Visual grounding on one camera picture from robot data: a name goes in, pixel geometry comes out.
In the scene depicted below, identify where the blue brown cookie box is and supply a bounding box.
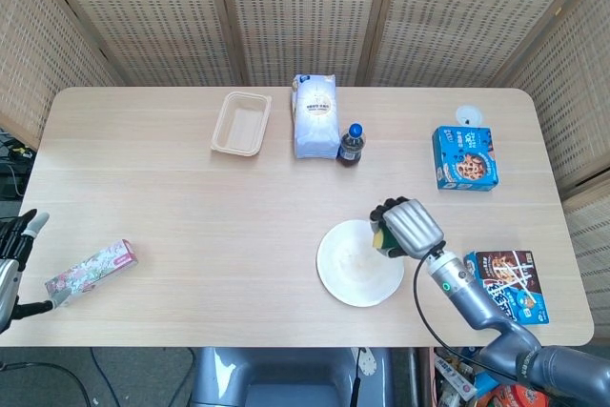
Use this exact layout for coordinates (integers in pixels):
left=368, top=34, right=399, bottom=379
left=463, top=249, right=550, bottom=327

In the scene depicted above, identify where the green yellow sponge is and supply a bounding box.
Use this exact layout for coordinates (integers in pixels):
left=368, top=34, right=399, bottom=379
left=371, top=228, right=406, bottom=258

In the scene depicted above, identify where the woven bamboo folding screen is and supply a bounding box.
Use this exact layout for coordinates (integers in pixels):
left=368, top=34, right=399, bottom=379
left=0, top=0, right=610, bottom=255

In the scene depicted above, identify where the beige plastic food container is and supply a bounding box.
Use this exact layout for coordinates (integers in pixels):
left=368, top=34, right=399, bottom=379
left=210, top=90, right=274, bottom=159

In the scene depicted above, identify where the blue chocolate chip cookie box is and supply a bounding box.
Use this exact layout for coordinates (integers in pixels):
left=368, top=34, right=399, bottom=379
left=432, top=125, right=501, bottom=193

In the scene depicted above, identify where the white flour bag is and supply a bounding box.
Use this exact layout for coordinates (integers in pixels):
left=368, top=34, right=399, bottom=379
left=290, top=73, right=340, bottom=160

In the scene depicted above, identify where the cola bottle blue cap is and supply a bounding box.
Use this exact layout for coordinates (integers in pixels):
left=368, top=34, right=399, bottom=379
left=336, top=122, right=367, bottom=169

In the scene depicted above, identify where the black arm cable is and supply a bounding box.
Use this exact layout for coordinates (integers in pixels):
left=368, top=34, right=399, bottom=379
left=412, top=243, right=530, bottom=387

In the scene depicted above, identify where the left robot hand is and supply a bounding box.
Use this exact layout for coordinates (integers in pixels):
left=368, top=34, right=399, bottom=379
left=0, top=209, right=56, bottom=332

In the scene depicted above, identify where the round white plate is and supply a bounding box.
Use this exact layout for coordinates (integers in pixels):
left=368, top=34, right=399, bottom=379
left=315, top=219, right=406, bottom=308

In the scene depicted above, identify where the bin of snack packages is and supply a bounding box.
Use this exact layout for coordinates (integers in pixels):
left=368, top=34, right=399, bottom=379
left=417, top=347, right=554, bottom=407

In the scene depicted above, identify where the floral pink box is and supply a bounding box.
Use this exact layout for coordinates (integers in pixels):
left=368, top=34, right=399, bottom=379
left=44, top=238, right=140, bottom=308

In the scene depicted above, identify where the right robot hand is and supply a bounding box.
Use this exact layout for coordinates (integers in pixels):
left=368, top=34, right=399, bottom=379
left=369, top=195, right=448, bottom=260

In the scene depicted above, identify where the black floor cable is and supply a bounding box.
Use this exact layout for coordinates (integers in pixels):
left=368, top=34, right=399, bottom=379
left=0, top=348, right=137, bottom=407

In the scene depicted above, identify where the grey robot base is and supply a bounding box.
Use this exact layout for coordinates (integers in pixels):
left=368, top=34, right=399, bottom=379
left=189, top=347, right=397, bottom=407

